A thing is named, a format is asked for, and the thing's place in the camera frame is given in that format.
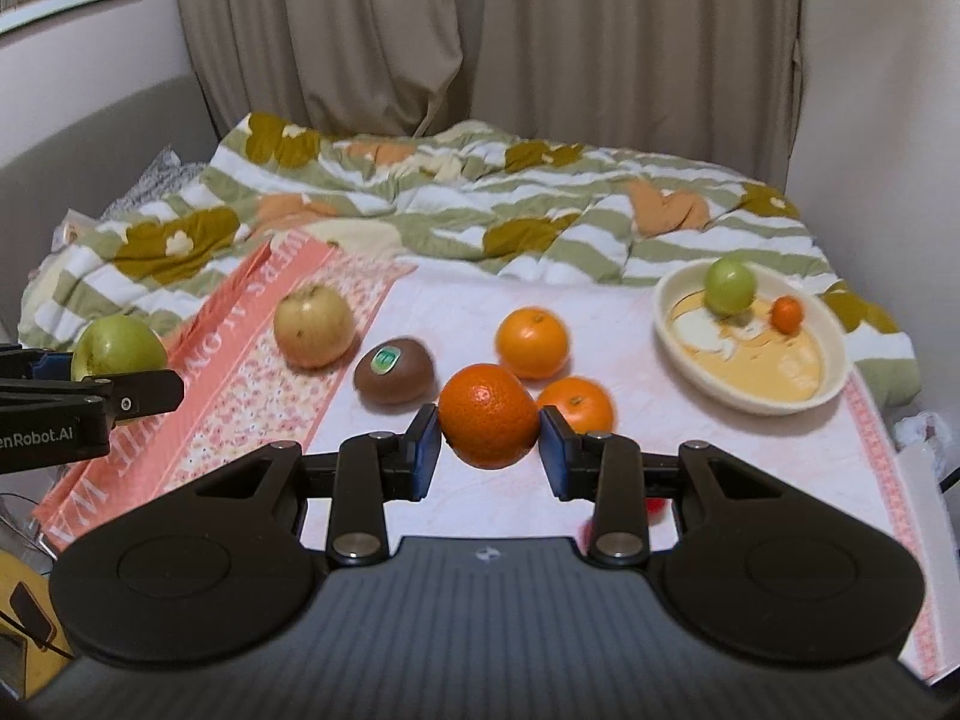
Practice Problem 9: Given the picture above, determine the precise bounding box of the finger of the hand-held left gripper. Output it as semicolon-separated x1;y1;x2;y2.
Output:
0;343;77;385
0;369;185;428

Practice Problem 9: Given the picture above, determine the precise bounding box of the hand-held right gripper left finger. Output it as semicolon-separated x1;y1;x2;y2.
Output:
191;403;443;569

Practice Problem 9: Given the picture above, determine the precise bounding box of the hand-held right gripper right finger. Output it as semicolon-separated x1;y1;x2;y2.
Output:
538;405;785;569

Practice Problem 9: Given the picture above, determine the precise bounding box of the large green apple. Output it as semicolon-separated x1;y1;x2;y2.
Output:
71;314;170;383

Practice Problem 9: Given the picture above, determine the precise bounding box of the small orange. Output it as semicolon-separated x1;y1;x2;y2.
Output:
535;377;616;436

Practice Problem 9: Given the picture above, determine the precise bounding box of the large dark orange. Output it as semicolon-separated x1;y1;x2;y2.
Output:
437;364;542;470

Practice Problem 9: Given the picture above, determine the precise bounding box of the brown kiwi with sticker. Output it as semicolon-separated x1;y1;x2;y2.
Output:
354;337;437;404

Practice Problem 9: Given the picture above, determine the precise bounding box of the light orange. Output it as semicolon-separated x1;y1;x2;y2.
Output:
495;306;571;381

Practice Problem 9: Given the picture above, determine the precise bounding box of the yellow apple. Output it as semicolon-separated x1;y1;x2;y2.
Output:
272;283;357;370

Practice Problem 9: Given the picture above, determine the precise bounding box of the cream oval bowl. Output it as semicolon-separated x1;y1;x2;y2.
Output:
651;264;854;417

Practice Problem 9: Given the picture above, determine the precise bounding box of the pink floral blanket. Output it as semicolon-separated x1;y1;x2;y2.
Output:
30;236;947;683

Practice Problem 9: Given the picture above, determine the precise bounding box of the small black device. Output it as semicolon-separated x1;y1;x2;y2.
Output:
9;581;58;647

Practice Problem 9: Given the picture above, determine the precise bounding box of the grey patterned cloth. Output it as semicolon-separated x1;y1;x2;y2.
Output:
97;148;207;222

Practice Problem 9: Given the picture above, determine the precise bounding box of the grey upholstered headboard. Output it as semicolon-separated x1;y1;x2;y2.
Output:
0;73;218;331

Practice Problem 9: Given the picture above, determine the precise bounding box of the yellow object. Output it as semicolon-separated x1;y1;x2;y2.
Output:
0;546;57;698

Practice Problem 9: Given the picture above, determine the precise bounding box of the small green apple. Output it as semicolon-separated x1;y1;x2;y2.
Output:
703;256;757;318

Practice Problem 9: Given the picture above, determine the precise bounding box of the green striped quilt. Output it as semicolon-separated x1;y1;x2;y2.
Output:
16;112;922;406

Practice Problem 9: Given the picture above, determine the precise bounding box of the white plastic bag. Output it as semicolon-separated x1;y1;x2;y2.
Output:
892;411;960;482

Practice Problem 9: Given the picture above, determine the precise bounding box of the beige curtain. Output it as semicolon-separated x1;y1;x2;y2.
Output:
169;0;803;192

